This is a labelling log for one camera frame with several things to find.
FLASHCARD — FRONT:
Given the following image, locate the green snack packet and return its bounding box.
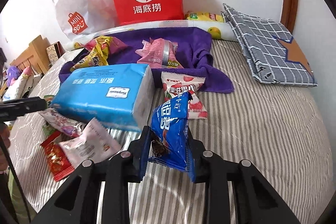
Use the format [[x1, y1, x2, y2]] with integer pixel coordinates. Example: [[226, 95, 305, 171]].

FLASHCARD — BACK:
[[42, 94, 56, 136]]

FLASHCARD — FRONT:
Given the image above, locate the red gold snack packet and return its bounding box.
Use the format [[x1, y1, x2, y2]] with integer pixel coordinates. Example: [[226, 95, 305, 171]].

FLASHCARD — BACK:
[[40, 130, 75, 182]]

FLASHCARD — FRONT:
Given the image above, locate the blue snack packet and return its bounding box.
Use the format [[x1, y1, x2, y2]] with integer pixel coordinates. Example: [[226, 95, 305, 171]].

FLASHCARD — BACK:
[[148, 92, 196, 182]]

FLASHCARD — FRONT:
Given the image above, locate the red white strawberry snack packet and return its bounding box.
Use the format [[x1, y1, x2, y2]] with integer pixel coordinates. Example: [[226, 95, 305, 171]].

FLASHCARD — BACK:
[[160, 70, 209, 120]]

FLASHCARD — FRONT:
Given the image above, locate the pink silver snack packet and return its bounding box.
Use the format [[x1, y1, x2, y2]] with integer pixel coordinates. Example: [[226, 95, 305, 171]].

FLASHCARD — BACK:
[[137, 38, 183, 68]]

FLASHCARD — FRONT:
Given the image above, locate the person left hand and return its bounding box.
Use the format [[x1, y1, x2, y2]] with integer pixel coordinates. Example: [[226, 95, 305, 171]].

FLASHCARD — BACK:
[[0, 123, 11, 173]]

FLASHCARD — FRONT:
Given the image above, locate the striped plush pillow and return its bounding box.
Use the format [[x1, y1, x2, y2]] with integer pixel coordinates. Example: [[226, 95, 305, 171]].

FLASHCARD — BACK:
[[2, 67, 42, 101]]

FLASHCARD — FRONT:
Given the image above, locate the white pink snack packet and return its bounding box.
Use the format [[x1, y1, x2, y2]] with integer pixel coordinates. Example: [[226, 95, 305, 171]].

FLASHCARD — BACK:
[[59, 118, 121, 168]]

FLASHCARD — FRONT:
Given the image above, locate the purple plush toy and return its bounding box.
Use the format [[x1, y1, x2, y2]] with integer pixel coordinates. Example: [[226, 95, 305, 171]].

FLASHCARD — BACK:
[[6, 65, 22, 87]]

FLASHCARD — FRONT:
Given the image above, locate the wooden headboard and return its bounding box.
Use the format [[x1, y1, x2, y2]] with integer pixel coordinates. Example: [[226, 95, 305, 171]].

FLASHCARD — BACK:
[[10, 35, 50, 75]]

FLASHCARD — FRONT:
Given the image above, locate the floral purple snack packet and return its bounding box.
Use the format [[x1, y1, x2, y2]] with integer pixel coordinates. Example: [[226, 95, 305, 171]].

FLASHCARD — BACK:
[[39, 108, 86, 138]]

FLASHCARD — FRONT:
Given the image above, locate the blue tissue pack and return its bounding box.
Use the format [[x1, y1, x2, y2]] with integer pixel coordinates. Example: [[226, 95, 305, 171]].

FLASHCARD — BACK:
[[51, 64, 155, 132]]

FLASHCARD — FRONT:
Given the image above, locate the pink yellow snack packet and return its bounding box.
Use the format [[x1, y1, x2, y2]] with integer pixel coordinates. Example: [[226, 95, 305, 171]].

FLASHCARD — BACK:
[[81, 36, 129, 55]]

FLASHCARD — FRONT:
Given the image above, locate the white Miniso plastic bag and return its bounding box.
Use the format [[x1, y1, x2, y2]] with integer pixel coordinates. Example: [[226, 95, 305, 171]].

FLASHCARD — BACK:
[[52, 0, 117, 41]]

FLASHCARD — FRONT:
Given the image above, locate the small pink snack packet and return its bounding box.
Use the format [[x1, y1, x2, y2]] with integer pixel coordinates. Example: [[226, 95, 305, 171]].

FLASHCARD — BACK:
[[135, 40, 151, 57]]

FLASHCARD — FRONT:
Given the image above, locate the grey checked star cushion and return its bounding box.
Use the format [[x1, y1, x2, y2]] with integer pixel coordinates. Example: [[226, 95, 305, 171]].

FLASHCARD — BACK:
[[222, 4, 318, 87]]

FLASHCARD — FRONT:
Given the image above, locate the purple towel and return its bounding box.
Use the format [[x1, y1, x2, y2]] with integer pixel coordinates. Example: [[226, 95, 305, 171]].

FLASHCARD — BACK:
[[59, 27, 234, 94]]

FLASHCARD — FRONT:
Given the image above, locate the yellow green snack bag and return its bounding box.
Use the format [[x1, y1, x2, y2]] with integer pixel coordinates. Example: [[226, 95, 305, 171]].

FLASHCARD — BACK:
[[185, 12, 226, 23]]

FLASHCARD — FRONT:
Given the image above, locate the brown picture frame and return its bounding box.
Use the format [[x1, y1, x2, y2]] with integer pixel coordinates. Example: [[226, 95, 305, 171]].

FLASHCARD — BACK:
[[46, 42, 65, 65]]

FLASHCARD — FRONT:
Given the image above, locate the black cable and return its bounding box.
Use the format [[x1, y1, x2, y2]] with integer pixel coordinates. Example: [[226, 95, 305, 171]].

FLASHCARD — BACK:
[[0, 134, 32, 223]]

